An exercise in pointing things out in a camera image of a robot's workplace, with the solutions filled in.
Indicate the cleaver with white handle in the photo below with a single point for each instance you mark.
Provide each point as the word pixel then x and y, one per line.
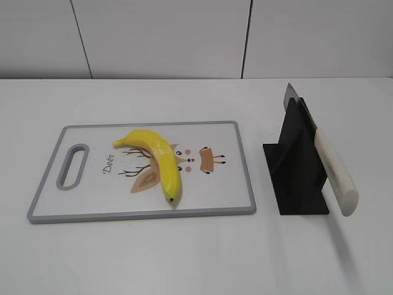
pixel 339 177

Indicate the yellow plastic banana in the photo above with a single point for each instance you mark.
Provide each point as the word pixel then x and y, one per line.
pixel 162 153

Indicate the black knife stand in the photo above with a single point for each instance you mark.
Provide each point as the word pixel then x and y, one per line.
pixel 296 170

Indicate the white grey-rimmed cutting board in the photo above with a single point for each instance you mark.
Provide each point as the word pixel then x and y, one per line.
pixel 87 179

